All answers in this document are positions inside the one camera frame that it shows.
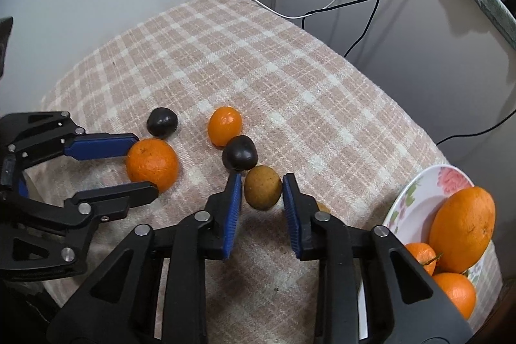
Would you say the large orange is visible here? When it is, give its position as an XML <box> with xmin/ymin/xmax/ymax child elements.
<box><xmin>432</xmin><ymin>272</ymin><xmax>477</xmax><ymax>319</ymax></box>
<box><xmin>429</xmin><ymin>186</ymin><xmax>496</xmax><ymax>273</ymax></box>

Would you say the floral white plate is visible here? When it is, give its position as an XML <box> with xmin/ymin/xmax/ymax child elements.
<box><xmin>383</xmin><ymin>164</ymin><xmax>492</xmax><ymax>332</ymax></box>

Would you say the dark plum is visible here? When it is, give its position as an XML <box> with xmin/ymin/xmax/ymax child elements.
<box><xmin>146</xmin><ymin>107</ymin><xmax>178</xmax><ymax>139</ymax></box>
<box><xmin>222</xmin><ymin>135</ymin><xmax>258</xmax><ymax>172</ymax></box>

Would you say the large orange front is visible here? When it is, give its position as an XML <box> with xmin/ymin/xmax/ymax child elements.
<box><xmin>432</xmin><ymin>272</ymin><xmax>477</xmax><ymax>319</ymax></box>

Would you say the brown kiwi-like fruit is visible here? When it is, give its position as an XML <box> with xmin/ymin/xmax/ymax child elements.
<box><xmin>244</xmin><ymin>165</ymin><xmax>283</xmax><ymax>211</ymax></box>

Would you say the mandarin with stem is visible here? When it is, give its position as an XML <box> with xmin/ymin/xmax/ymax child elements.
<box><xmin>406</xmin><ymin>243</ymin><xmax>438</xmax><ymax>276</ymax></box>

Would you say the checked beige tablecloth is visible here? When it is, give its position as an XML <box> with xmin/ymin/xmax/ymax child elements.
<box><xmin>27</xmin><ymin>0</ymin><xmax>448</xmax><ymax>343</ymax></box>

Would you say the small oval orange kumquat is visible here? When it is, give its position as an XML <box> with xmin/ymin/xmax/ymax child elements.
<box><xmin>207</xmin><ymin>106</ymin><xmax>243</xmax><ymax>148</ymax></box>

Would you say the large orange rear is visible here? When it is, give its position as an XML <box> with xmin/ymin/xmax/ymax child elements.
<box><xmin>429</xmin><ymin>186</ymin><xmax>496</xmax><ymax>273</ymax></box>

